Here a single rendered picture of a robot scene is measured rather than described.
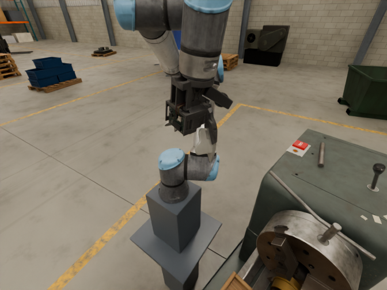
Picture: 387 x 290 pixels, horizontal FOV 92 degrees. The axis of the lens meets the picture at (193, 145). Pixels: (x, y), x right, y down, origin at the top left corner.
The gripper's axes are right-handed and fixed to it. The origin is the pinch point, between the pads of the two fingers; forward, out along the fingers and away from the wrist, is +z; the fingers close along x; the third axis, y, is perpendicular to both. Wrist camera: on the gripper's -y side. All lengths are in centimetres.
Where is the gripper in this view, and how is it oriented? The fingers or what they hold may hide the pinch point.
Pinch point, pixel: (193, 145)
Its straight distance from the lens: 51.5
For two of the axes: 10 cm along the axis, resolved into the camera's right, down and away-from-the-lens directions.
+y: -7.5, 3.6, -5.5
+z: -1.2, 7.4, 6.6
